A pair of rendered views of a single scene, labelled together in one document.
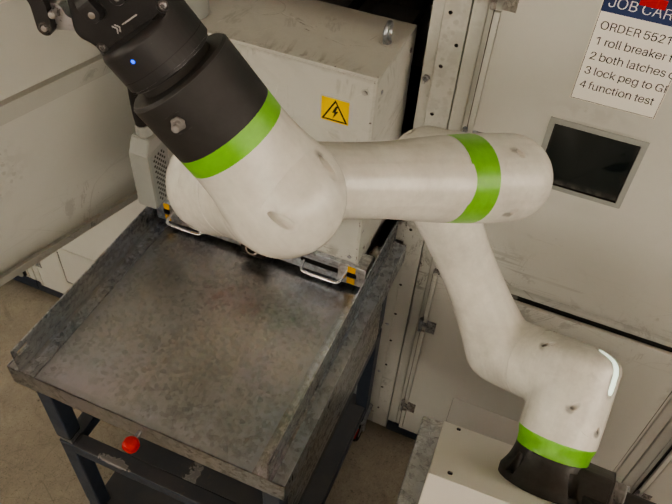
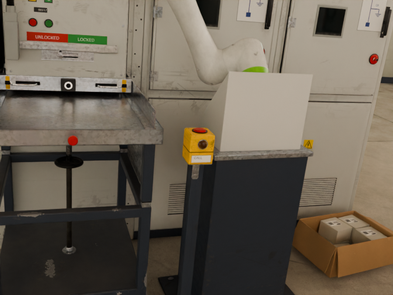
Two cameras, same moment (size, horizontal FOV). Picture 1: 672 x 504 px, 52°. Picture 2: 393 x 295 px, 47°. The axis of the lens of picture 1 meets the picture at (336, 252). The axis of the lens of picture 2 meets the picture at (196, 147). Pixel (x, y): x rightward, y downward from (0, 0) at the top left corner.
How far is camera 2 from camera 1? 1.36 m
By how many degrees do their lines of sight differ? 42
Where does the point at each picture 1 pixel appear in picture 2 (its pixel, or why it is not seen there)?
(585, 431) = (264, 61)
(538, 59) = not seen: outside the picture
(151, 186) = (17, 43)
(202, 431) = (107, 126)
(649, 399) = not seen: hidden behind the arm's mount
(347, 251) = (120, 72)
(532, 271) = (193, 76)
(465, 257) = (196, 11)
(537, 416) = (245, 62)
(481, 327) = (207, 47)
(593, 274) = not seen: hidden behind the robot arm
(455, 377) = (169, 167)
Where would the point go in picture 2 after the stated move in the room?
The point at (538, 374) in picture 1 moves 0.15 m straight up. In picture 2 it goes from (237, 51) to (242, 13)
